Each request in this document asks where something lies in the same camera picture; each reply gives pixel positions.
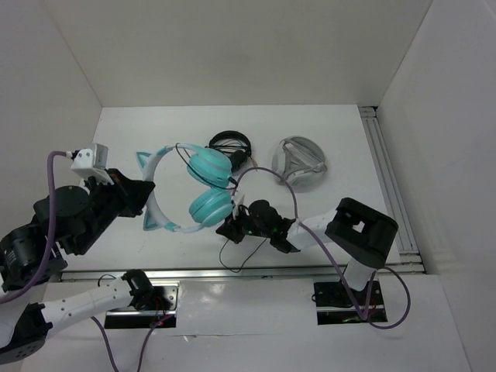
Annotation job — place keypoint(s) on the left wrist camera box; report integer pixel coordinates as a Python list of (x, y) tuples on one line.
[(92, 158)]

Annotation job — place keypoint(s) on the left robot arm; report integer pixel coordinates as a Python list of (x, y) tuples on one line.
[(69, 220)]

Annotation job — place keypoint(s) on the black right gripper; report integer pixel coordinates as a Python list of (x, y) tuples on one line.
[(230, 228)]

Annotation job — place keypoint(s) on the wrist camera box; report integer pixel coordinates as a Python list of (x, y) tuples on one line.
[(237, 201), (92, 158)]

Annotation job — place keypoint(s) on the aluminium side rail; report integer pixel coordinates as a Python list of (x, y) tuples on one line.
[(410, 257)]

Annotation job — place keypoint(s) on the black wired headphones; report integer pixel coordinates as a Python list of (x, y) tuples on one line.
[(235, 145)]

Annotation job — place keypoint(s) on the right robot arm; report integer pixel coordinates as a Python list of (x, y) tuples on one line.
[(364, 233)]

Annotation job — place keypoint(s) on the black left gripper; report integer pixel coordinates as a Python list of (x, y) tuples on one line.
[(132, 192)]

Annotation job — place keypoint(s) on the aluminium table edge rail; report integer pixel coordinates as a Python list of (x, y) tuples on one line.
[(92, 275)]

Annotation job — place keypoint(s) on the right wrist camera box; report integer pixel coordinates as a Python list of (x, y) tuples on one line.
[(237, 201)]

